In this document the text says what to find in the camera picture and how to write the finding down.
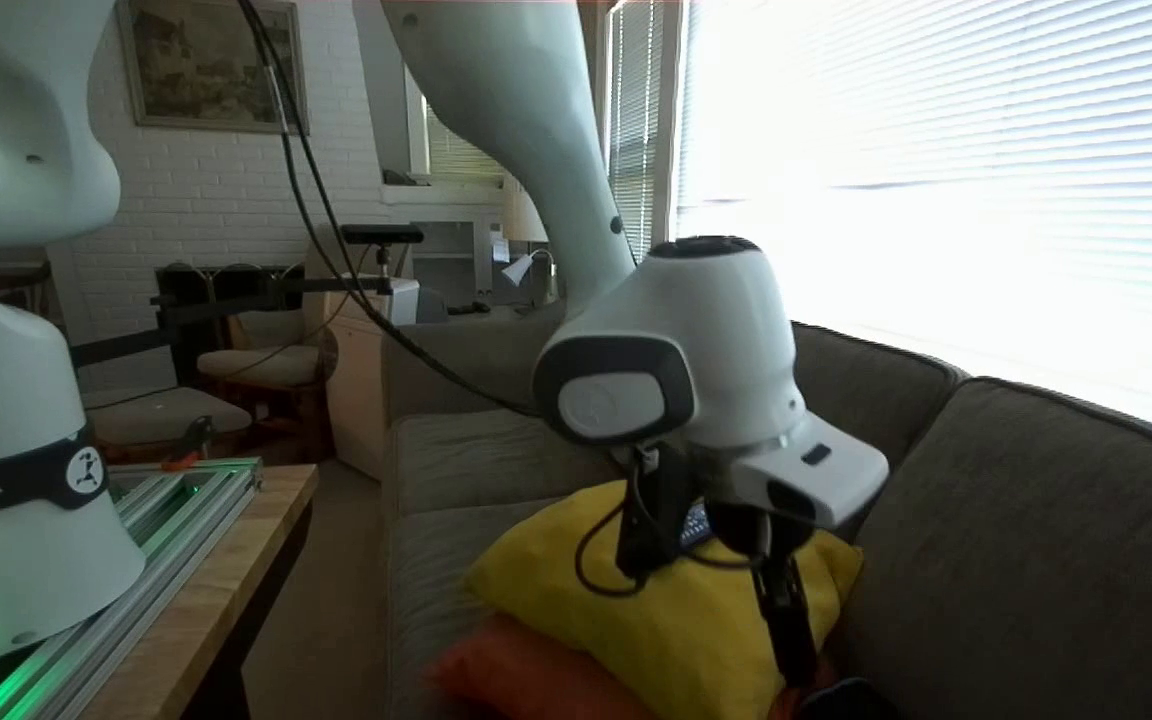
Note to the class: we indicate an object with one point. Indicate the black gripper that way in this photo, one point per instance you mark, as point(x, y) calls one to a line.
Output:
point(764, 543)

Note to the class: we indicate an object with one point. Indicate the yellow pillow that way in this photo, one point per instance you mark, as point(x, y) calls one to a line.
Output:
point(559, 568)

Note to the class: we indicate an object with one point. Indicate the orange pillow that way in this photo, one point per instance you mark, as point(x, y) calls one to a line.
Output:
point(536, 675)

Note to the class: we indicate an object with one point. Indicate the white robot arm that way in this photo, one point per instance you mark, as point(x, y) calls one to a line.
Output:
point(680, 359)

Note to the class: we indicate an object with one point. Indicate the grey fabric sofa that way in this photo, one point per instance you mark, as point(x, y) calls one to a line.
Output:
point(1006, 563)

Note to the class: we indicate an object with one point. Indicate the white window blinds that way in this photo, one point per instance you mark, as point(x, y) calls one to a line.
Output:
point(967, 178)

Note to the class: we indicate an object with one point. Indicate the wooden armchair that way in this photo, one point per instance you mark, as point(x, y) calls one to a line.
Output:
point(251, 336)

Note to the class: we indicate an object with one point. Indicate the beige footstool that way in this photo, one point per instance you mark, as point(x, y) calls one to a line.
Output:
point(175, 423)

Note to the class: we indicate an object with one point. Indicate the wooden table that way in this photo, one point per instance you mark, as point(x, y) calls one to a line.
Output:
point(225, 538)

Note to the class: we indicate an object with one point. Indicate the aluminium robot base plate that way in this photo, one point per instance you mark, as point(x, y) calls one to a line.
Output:
point(83, 590)

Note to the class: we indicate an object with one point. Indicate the framed wall picture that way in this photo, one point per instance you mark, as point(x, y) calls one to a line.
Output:
point(210, 65)

